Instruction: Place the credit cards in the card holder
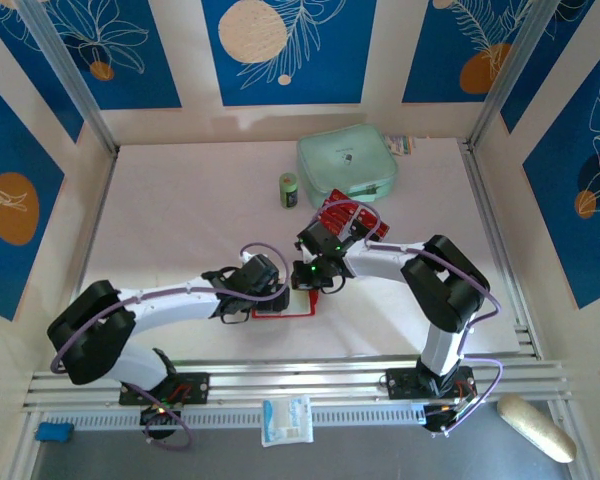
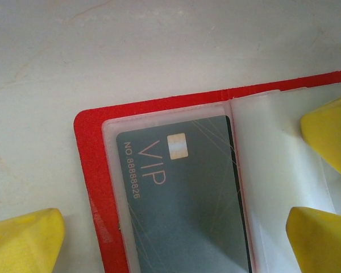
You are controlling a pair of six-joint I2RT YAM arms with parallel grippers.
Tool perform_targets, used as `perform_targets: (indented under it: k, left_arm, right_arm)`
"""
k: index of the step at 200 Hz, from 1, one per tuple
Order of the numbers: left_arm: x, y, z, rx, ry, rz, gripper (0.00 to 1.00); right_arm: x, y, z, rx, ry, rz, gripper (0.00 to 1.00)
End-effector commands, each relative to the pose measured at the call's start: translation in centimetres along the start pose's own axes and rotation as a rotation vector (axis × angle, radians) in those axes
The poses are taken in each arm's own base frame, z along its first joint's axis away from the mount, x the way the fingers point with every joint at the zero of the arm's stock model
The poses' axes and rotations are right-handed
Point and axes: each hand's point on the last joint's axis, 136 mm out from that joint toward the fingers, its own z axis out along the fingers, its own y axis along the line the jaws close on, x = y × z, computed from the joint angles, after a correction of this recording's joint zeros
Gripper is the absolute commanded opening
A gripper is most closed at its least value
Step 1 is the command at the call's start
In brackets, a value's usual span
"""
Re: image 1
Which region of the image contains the red leather card holder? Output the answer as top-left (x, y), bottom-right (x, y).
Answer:
top-left (252, 288), bottom-right (320, 321)

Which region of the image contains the clear acrylic card stand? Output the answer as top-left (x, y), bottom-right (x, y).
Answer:
top-left (313, 188), bottom-right (392, 242)

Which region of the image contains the green cylindrical can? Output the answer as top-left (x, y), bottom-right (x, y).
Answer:
top-left (278, 172), bottom-right (300, 210)

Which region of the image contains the mint green zip pouch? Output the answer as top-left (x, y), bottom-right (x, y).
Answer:
top-left (295, 123), bottom-right (399, 211)

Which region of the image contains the white blue tissue packet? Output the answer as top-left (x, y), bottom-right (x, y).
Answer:
top-left (260, 394), bottom-right (315, 448)

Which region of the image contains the printed paper sachet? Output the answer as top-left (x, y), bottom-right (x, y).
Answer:
top-left (384, 133), bottom-right (417, 156)

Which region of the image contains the black left control board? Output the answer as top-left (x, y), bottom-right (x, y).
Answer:
top-left (139, 402), bottom-right (182, 441)

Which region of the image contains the black control board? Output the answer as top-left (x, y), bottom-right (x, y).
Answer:
top-left (422, 399), bottom-right (481, 436)
top-left (139, 402), bottom-right (182, 441)

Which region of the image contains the black right control board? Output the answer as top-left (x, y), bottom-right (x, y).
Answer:
top-left (422, 399), bottom-right (481, 436)

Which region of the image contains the blue sponge block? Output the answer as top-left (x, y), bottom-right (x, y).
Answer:
top-left (34, 422), bottom-right (75, 444)

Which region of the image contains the beige bread loaf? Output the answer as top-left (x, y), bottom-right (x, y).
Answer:
top-left (497, 393), bottom-right (579, 464)

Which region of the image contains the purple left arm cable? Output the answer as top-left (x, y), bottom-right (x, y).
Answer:
top-left (49, 242), bottom-right (289, 374)

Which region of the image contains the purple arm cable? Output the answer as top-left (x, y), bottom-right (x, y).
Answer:
top-left (49, 242), bottom-right (289, 374)
top-left (312, 198), bottom-right (503, 332)

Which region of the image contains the aluminium rail frame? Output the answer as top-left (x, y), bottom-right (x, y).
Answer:
top-left (22, 355), bottom-right (576, 416)

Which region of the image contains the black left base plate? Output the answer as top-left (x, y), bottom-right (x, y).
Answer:
top-left (118, 372), bottom-right (211, 406)

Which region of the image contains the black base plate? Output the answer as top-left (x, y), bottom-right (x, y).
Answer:
top-left (385, 367), bottom-right (477, 401)
top-left (118, 372), bottom-right (211, 406)

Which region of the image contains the grey slotted cable duct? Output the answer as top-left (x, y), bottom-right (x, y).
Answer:
top-left (42, 405), bottom-right (429, 432)

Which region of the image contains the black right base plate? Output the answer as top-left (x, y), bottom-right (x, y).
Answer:
top-left (385, 367), bottom-right (477, 401)

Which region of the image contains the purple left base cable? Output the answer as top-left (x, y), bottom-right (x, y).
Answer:
top-left (143, 394), bottom-right (197, 450)

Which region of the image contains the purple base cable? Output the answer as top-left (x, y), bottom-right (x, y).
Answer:
top-left (432, 357), bottom-right (505, 439)
top-left (143, 394), bottom-right (197, 450)

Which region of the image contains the aluminium side rail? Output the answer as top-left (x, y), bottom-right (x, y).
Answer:
top-left (78, 147), bottom-right (121, 291)
top-left (457, 139), bottom-right (544, 359)

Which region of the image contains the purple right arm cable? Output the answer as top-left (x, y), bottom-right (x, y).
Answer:
top-left (312, 198), bottom-right (503, 332)

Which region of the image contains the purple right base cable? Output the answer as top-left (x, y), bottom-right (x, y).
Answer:
top-left (432, 357), bottom-right (505, 439)

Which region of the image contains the aluminium corner post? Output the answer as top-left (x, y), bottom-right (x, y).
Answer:
top-left (467, 0), bottom-right (566, 149)
top-left (17, 0), bottom-right (121, 154)

